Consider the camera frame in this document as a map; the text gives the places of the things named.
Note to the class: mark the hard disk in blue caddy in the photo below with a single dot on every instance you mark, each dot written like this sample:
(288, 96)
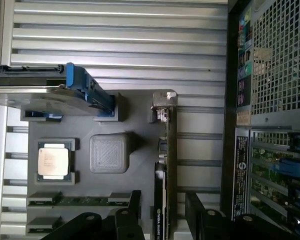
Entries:
(52, 87)

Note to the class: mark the white label with black print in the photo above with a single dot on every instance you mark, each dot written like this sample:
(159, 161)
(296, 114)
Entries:
(240, 175)

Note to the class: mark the graphics card with metal bracket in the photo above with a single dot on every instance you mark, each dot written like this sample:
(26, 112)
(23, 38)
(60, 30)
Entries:
(165, 155)

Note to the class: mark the blue expansion card latch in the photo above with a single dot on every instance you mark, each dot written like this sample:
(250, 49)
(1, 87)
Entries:
(291, 168)

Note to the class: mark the grey parts rack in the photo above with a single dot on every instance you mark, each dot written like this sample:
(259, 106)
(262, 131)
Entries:
(95, 160)

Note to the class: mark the black PC case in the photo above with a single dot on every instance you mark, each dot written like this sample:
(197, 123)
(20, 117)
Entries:
(267, 110)

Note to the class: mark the silver CPU chip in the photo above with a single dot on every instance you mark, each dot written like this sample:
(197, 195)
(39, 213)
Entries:
(52, 160)

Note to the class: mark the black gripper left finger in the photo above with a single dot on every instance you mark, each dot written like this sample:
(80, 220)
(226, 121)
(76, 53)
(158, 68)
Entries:
(125, 217)

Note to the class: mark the grey square rack block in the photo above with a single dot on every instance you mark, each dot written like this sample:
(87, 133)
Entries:
(109, 153)

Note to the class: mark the green RAM stick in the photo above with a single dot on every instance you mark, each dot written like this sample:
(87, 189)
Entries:
(80, 200)

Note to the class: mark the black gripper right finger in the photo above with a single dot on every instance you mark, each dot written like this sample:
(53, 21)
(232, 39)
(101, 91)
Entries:
(205, 220)

